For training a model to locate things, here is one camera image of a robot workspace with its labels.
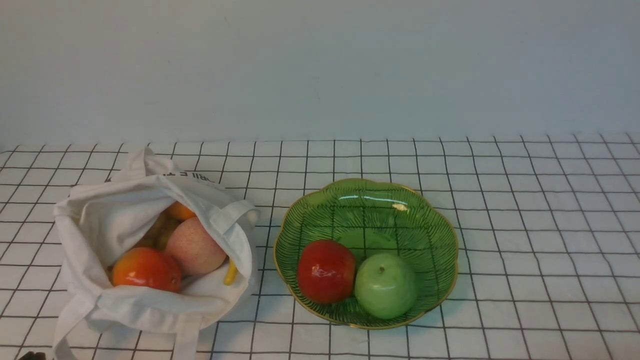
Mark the orange-red apple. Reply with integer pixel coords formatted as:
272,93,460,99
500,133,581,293
110,247,182,293

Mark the white cloth tote bag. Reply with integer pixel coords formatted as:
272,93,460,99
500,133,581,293
52,146,259,360

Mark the green leaf-pattern glass bowl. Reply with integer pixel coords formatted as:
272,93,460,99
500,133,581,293
273,178,458,330

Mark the red apple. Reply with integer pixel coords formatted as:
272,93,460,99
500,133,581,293
297,239,357,305

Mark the green apple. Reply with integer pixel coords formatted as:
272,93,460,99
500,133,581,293
354,252,418,320

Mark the yellow banana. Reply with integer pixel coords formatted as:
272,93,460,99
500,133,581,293
222,257,238,286

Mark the orange mandarin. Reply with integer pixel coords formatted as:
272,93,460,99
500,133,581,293
164,202,197,222

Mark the pink peach apple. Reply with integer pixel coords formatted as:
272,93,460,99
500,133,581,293
164,217,227,277

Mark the yellow-brown pear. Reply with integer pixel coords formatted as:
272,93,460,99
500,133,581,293
134,212,181,252

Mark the white black-grid tablecloth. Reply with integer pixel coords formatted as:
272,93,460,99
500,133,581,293
0,134,640,360

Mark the dark object at bottom edge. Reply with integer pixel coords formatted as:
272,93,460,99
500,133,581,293
18,351,47,360

